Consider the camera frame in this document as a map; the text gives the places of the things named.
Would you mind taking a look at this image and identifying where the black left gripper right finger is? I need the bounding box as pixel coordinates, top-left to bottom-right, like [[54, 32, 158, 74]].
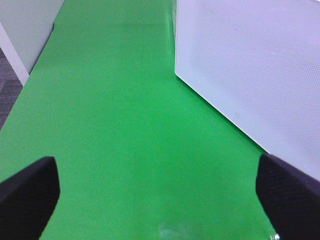
[[255, 153, 320, 240]]

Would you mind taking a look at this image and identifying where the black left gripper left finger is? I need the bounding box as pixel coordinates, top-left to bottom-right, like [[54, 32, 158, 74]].
[[0, 156, 61, 240]]

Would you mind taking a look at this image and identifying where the white microwave door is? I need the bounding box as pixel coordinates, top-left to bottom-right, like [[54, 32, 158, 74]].
[[173, 0, 320, 179]]

